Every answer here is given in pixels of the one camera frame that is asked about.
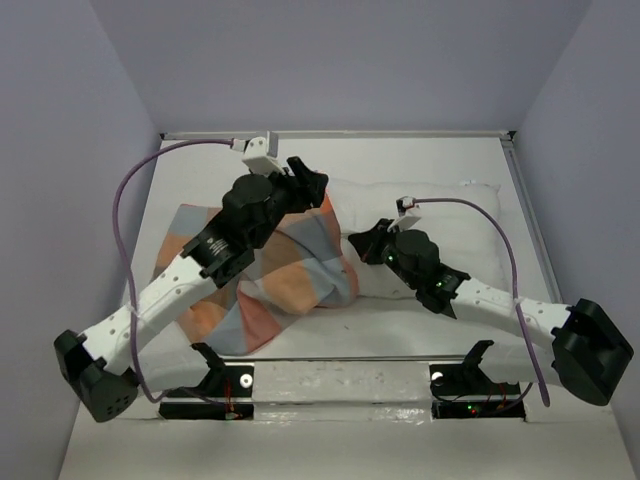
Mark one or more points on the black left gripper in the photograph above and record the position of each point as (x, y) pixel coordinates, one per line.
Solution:
(311, 185)

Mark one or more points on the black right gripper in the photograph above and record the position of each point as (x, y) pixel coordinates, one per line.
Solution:
(367, 243)

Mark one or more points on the colourful checked pillowcase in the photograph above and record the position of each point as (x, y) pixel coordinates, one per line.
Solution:
(302, 266)

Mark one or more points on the white pillow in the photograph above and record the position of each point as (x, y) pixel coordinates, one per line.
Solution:
(467, 241)

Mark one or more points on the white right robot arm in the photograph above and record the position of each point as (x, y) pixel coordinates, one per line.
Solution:
(575, 346)

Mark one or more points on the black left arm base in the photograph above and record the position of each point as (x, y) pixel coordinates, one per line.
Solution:
(223, 394)

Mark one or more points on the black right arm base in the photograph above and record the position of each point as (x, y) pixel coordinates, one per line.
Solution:
(462, 391)

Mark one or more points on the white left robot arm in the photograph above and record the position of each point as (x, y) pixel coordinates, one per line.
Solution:
(101, 363)

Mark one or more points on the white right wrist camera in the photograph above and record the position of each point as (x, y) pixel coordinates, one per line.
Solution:
(408, 214)

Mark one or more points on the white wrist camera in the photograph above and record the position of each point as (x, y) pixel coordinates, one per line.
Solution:
(408, 214)
(260, 154)

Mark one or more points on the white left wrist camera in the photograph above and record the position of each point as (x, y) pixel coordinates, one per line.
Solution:
(260, 154)

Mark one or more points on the aluminium table edge rail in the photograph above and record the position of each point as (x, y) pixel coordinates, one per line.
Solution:
(337, 134)

